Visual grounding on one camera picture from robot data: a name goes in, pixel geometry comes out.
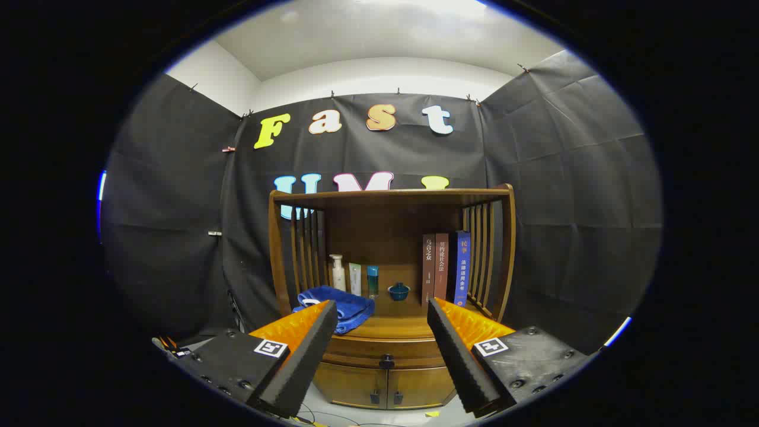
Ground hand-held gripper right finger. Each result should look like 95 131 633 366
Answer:
427 297 594 419

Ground wooden cabinet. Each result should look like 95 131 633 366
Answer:
268 184 516 411

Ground blue book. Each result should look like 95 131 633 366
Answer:
449 230 471 307

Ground wooden cabinet door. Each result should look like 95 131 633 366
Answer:
387 367 456 410
313 363 389 410

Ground folded blue towel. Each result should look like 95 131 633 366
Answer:
292 286 375 334

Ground wooden countertop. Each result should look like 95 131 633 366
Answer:
291 298 494 340

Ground dark brown book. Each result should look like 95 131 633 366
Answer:
422 234 437 307

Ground reddish brown book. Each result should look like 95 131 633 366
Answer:
435 233 450 302

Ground thin floor cables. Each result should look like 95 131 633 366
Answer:
294 402 359 427

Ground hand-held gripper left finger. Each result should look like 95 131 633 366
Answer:
169 299 339 419

